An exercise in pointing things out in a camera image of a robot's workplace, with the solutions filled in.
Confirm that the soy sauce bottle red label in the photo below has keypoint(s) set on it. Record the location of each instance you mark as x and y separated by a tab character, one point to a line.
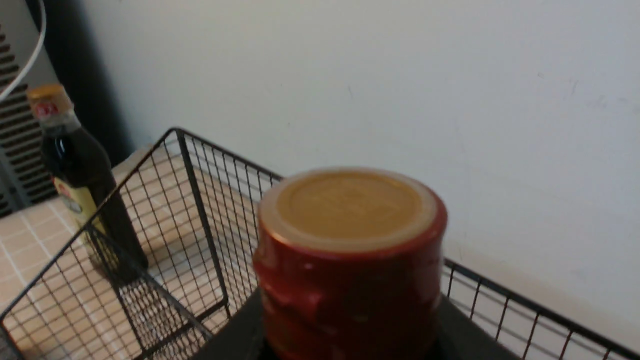
349	264

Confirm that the dark vinegar bottle gold cap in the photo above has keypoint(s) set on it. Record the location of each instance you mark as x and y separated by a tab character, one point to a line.
82	175

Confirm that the dark slatted panel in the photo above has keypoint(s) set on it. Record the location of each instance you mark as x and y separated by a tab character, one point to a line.
24	179

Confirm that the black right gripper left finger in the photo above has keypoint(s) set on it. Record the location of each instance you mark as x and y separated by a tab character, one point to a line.
242	338

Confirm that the black wire mesh shelf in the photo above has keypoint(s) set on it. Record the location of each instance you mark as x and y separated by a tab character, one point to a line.
194	207

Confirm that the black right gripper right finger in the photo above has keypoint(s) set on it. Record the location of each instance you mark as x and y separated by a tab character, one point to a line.
459	338

